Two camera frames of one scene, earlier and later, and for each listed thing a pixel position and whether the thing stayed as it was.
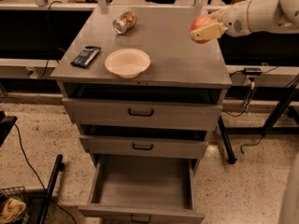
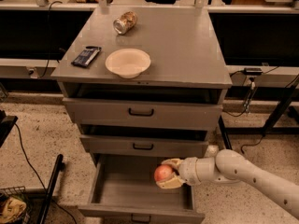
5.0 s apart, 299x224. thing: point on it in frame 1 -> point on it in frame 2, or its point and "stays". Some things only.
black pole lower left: (58, 168) stays
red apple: (199, 22) -> (163, 173)
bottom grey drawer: (142, 189) stays
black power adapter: (251, 71) stays
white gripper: (235, 19) -> (189, 171)
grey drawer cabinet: (140, 91) stays
